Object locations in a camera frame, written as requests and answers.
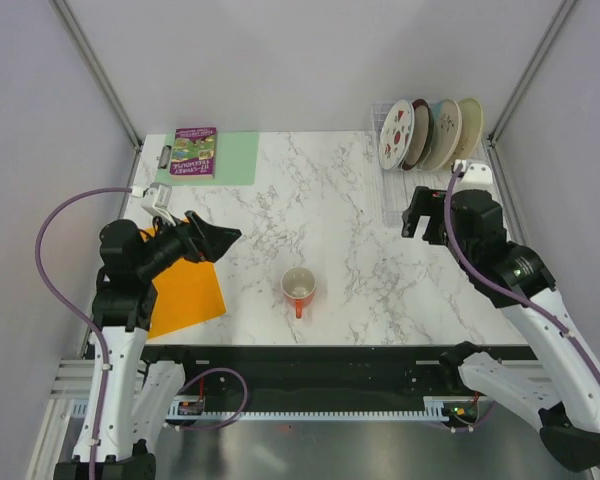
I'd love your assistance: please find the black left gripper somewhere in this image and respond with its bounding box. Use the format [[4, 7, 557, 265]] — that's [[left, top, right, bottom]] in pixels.
[[137, 207, 240, 278]]

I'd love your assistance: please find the dark red rimmed plate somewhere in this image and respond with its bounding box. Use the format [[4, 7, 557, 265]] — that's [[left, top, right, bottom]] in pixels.
[[401, 99, 434, 171]]

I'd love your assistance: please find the watermelon pattern white plate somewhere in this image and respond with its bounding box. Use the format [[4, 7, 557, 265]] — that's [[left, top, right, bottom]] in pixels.
[[378, 100, 415, 170]]

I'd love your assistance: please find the blue and cream plate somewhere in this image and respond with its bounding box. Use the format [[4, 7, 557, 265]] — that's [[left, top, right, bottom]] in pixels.
[[421, 99, 462, 171]]

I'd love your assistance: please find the cream yellow plate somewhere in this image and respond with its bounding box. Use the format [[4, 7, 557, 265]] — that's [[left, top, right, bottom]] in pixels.
[[449, 98, 485, 164]]

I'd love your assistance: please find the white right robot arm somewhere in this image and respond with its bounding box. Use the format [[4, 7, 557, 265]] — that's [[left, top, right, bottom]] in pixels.
[[401, 186, 600, 472]]

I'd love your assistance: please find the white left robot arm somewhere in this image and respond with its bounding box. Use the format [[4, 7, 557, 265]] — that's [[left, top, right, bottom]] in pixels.
[[53, 211, 242, 479]]

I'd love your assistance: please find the purple paperback book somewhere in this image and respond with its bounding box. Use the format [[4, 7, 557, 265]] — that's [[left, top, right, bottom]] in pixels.
[[169, 127, 217, 179]]

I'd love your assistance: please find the green clipboard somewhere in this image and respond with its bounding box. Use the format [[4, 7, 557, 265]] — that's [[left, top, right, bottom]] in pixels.
[[154, 132, 260, 187]]

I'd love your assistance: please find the orange ceramic mug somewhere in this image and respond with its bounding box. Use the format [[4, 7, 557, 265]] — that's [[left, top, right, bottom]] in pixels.
[[281, 267, 316, 319]]

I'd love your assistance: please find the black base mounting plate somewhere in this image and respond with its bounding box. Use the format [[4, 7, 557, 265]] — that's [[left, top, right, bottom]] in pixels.
[[141, 345, 474, 412]]

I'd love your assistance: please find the clear wire dish rack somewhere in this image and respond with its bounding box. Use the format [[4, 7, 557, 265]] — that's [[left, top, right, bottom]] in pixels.
[[368, 101, 491, 229]]

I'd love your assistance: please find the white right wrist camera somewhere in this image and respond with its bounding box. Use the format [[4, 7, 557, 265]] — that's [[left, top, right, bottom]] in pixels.
[[453, 159, 493, 191]]

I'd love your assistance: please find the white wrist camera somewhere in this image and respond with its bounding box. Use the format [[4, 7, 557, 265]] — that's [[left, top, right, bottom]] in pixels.
[[453, 159, 493, 191], [141, 182, 188, 226]]

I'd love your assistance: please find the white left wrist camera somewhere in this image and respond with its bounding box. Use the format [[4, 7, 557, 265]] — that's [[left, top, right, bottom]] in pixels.
[[141, 182, 188, 226]]

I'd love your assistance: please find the white slotted cable duct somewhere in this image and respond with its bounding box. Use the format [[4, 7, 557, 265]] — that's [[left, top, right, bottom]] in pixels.
[[69, 396, 491, 421]]

